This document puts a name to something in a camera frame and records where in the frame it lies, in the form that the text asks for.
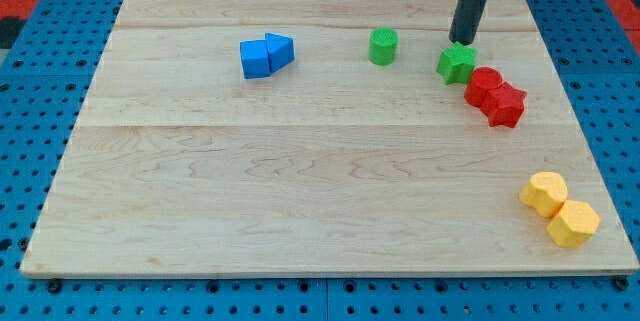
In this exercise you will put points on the light wooden board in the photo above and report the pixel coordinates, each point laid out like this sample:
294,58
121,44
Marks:
179,167

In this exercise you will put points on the yellow heart block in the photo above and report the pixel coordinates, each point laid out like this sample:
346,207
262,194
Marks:
546,192

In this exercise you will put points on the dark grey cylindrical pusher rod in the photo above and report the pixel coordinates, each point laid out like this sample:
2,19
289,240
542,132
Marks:
466,20

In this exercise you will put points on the red cylinder block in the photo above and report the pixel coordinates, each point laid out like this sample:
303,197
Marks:
482,80

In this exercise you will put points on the red star block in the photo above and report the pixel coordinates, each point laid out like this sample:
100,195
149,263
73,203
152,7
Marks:
504,106

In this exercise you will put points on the green cylinder block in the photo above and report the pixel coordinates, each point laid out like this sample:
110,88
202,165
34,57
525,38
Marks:
383,42

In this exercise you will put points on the blue triangular prism block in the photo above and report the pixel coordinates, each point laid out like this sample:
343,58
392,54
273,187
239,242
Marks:
280,49

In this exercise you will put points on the yellow hexagon block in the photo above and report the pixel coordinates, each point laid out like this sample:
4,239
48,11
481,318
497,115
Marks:
574,224

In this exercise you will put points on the green star block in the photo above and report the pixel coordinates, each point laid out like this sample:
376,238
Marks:
457,63

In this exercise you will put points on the blue cube block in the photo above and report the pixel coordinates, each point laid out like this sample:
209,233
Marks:
254,59

